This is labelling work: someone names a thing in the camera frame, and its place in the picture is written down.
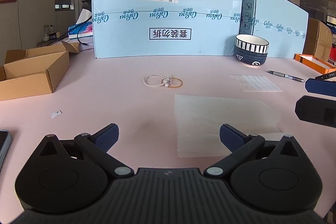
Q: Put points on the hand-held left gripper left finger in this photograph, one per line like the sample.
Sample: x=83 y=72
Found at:
x=108 y=138

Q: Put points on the floral tissue box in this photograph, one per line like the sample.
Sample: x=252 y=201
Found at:
x=81 y=29

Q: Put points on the light blue carton dark side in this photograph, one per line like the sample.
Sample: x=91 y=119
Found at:
x=278 y=8

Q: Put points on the black gel pen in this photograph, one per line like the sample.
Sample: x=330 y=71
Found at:
x=286 y=76

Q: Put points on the orange flat box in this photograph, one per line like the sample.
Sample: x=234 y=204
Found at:
x=313 y=62

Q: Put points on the open brown cardboard box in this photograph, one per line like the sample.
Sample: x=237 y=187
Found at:
x=34 y=74

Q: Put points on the white striped ceramic bowl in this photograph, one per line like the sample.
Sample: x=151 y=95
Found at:
x=252 y=46

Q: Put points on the closed brown cardboard carton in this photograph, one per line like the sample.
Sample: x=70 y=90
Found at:
x=316 y=37

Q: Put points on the tan rubber band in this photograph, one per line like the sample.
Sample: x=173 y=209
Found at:
x=181 y=84

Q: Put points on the dark blue ceramic bowl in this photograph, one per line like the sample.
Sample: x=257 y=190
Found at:
x=249 y=59

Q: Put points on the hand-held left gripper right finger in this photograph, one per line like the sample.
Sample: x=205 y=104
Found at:
x=231 y=138

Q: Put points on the large light blue carton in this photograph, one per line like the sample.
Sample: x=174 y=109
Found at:
x=168 y=8

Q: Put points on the sheet of white labels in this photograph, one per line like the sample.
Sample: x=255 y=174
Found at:
x=256 y=83

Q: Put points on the translucent white shopping bag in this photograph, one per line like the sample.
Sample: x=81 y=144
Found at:
x=225 y=121

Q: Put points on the small clear bottles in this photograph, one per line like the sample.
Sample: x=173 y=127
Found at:
x=49 y=32

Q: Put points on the small white paper tag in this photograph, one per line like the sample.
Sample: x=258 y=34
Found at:
x=56 y=113

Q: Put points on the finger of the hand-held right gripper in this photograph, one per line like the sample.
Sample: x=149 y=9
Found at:
x=321 y=87
x=313 y=109

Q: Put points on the blue smartphone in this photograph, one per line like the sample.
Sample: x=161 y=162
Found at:
x=4 y=145

